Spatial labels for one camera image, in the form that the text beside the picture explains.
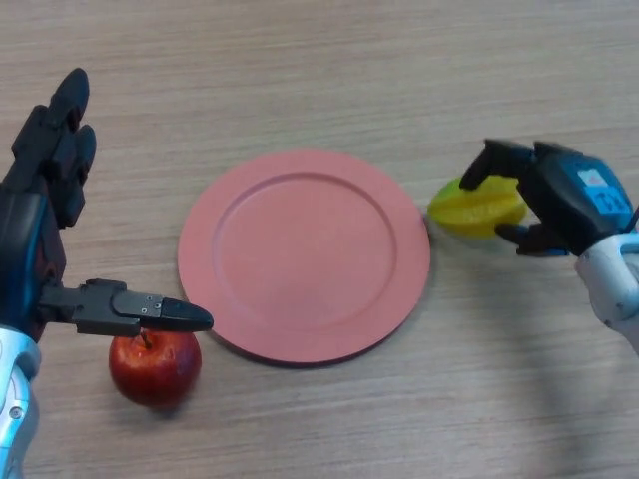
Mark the pink round plate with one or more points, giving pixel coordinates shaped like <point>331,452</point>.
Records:
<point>304,259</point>

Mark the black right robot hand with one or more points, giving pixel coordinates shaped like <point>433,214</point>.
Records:
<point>569,199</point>

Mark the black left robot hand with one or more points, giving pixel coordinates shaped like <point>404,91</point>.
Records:
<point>25,239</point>

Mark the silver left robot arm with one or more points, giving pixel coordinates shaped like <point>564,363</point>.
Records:
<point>15,399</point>

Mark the red apple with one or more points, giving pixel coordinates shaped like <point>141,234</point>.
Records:
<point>155,369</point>

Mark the yellow green starfruit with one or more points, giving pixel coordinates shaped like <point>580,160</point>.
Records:
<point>474,212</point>

